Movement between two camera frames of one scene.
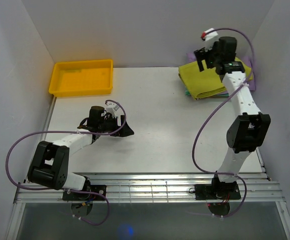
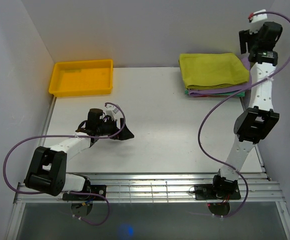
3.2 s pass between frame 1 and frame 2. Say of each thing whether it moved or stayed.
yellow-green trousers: stayed
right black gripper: moved
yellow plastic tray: stayed
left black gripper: stayed
